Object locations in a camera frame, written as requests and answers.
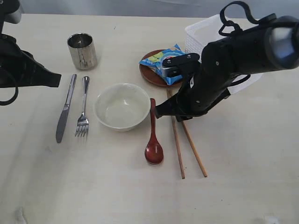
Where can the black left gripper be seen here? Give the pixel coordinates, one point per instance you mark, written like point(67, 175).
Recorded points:
point(18, 67)

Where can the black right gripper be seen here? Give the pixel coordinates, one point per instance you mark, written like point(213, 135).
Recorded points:
point(200, 90)

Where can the wooden chopstick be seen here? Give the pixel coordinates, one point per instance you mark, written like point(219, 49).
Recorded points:
point(198, 159)
point(173, 121)

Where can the white plastic woven basket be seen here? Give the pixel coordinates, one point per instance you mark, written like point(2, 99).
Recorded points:
point(199, 34)

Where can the blue snack packet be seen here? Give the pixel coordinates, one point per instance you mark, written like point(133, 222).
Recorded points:
point(155, 59)

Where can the shiny steel cup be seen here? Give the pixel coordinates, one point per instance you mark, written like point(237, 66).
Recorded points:
point(82, 51)

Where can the silver table knife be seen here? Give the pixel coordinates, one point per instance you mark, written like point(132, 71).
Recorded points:
point(65, 111)

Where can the white ceramic bowl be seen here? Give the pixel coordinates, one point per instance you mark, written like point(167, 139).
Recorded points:
point(122, 107)

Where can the silver metal fork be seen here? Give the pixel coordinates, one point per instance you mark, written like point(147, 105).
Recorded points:
point(83, 122)

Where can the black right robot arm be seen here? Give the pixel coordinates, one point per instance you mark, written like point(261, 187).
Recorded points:
point(267, 47)

